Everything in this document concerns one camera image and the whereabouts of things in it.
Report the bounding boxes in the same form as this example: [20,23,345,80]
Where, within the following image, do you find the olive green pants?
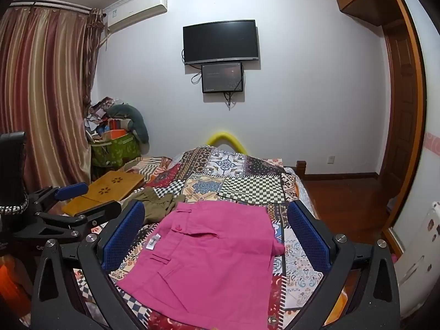
[121,187,187,224]

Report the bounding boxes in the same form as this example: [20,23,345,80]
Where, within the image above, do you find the pile of papers and bags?
[84,96,117,139]

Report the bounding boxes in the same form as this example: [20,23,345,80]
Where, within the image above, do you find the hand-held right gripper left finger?
[31,201,152,330]

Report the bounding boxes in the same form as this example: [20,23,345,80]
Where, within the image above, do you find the white plastic appliance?
[394,201,440,317]

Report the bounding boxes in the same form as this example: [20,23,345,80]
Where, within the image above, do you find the wooden folding lap tray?
[62,171,145,217]

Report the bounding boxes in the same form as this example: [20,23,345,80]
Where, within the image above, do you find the brown wooden door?
[376,19,419,207]

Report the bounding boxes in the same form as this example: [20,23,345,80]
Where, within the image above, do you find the white air conditioner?
[103,0,169,33]

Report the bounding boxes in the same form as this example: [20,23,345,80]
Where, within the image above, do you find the pink pants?
[117,200,286,330]

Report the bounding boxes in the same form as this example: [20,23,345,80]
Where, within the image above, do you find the curtain rail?
[9,1,104,16]

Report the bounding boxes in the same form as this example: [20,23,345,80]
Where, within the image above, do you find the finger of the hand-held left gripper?
[14,202,122,241]
[24,183,90,214]

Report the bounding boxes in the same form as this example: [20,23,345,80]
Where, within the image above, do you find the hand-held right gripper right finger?
[284,199,401,330]

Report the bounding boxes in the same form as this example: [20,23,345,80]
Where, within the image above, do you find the black wall television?
[183,20,259,65]

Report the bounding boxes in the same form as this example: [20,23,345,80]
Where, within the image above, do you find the striped bedsheet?
[124,156,172,183]

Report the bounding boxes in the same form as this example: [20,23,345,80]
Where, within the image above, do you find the green storage box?
[90,137,142,169]

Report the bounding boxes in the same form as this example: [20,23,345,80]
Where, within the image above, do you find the black white braided cable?
[0,192,29,215]

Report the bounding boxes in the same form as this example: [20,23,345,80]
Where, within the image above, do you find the dark wooden bed frame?
[284,160,324,221]

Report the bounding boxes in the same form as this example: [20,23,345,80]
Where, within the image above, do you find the yellow foam tube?
[206,131,248,153]

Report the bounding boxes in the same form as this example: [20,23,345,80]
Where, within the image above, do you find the patchwork printed blanket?
[74,146,325,330]

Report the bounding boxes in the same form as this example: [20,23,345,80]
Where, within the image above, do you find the orange cardboard box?
[103,129,128,141]

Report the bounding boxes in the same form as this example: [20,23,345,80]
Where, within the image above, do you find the person's orange clothing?
[0,258,33,320]

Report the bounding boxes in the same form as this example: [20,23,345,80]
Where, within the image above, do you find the striped brown curtain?
[0,5,104,193]

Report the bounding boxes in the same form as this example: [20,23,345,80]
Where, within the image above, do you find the small black wall monitor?
[201,62,244,93]

